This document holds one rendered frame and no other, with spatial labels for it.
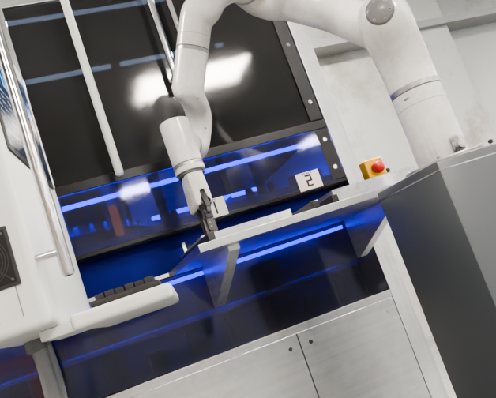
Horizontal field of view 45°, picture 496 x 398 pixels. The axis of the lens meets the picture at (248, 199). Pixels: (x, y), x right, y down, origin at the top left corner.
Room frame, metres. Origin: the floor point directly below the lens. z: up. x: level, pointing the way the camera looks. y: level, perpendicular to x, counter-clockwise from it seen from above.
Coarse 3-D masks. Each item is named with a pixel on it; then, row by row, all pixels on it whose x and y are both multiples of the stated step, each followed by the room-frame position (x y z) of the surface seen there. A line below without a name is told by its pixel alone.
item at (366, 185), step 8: (408, 168) 1.62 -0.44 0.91; (384, 176) 1.59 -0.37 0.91; (392, 176) 1.60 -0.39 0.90; (400, 176) 1.61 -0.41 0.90; (352, 184) 1.56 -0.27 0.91; (360, 184) 1.56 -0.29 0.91; (368, 184) 1.57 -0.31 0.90; (376, 184) 1.58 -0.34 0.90; (384, 184) 1.59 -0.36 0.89; (392, 184) 1.59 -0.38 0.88; (336, 192) 1.54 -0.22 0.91; (344, 192) 1.55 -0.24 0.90; (352, 192) 1.55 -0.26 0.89; (360, 192) 1.56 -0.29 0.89; (320, 200) 1.62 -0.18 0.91
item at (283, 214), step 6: (288, 210) 1.61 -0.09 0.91; (270, 216) 1.59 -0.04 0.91; (276, 216) 1.60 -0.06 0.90; (282, 216) 1.61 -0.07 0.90; (246, 222) 1.57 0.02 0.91; (252, 222) 1.58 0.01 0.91; (258, 222) 1.58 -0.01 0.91; (264, 222) 1.59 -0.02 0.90; (228, 228) 1.55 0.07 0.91; (234, 228) 1.56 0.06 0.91; (240, 228) 1.56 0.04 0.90; (246, 228) 1.57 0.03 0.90; (216, 234) 1.54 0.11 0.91; (222, 234) 1.55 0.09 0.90; (228, 234) 1.55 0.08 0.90; (198, 240) 1.57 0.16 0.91; (192, 246) 1.66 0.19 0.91; (186, 252) 1.74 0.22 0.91
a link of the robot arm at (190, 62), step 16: (176, 48) 1.53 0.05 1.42; (192, 48) 1.51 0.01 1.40; (176, 64) 1.53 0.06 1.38; (192, 64) 1.52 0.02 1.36; (176, 80) 1.53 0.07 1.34; (192, 80) 1.53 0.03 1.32; (176, 96) 1.56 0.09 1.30; (192, 96) 1.55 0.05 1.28; (192, 112) 1.63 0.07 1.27; (208, 112) 1.62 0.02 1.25; (192, 128) 1.66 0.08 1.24; (208, 128) 1.65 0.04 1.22; (208, 144) 1.66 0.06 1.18
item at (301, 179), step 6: (300, 174) 1.92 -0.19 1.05; (306, 174) 1.93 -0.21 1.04; (312, 174) 1.94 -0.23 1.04; (318, 174) 1.94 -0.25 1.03; (300, 180) 1.92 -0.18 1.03; (312, 180) 1.93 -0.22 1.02; (318, 180) 1.94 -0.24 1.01; (300, 186) 1.92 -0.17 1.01; (306, 186) 1.92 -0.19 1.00; (312, 186) 1.93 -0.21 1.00; (318, 186) 1.94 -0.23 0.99
